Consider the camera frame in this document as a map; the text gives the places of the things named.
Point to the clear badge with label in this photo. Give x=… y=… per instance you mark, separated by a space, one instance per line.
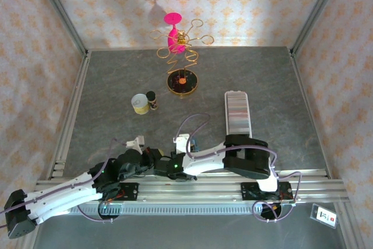
x=324 y=215

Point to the aluminium frame post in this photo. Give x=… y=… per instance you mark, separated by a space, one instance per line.
x=62 y=15
x=316 y=13

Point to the aluminium side rail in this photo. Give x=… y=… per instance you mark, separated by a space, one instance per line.
x=73 y=109
x=304 y=93

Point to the white rectangular tray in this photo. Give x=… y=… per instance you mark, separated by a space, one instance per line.
x=237 y=109

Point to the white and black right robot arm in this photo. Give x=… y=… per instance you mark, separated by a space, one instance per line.
x=247 y=158

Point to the yellow tin can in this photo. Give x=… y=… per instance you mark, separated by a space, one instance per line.
x=140 y=106

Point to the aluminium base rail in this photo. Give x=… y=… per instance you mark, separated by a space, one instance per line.
x=209 y=187

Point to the small dark spice bottle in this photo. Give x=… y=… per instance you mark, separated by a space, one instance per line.
x=152 y=100

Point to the pink wine glass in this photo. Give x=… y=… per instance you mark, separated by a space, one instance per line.
x=172 y=18

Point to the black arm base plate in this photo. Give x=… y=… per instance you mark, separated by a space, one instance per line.
x=247 y=190
x=131 y=192

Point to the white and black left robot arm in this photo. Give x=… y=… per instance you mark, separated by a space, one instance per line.
x=58 y=196

